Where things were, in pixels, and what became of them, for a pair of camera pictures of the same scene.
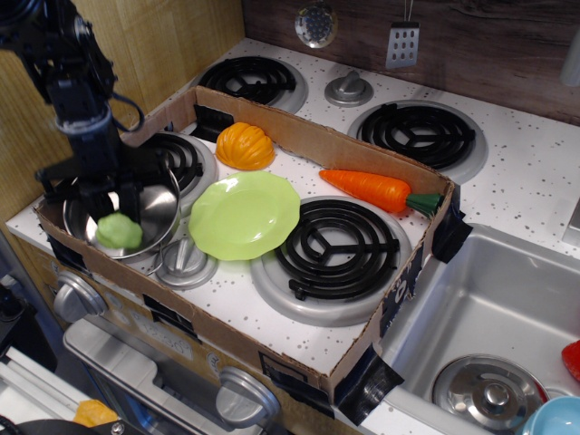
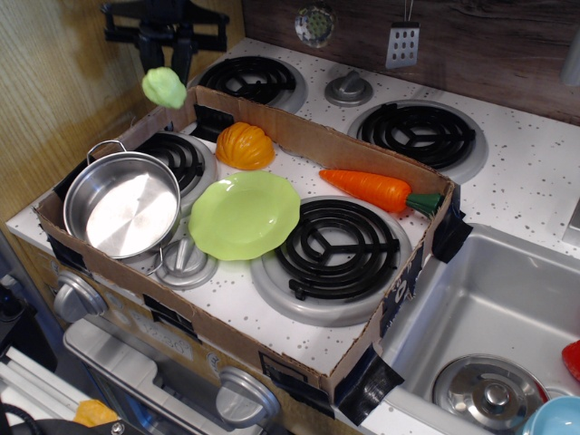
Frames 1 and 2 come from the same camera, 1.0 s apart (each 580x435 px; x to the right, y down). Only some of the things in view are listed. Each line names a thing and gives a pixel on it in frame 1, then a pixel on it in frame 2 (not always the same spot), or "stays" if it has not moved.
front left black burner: x=191 y=161 stays
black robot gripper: x=101 y=161 → x=166 y=21
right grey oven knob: x=242 y=401 stays
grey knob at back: x=350 y=91 stays
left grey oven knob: x=76 y=298 stays
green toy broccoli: x=118 y=231 → x=164 y=87
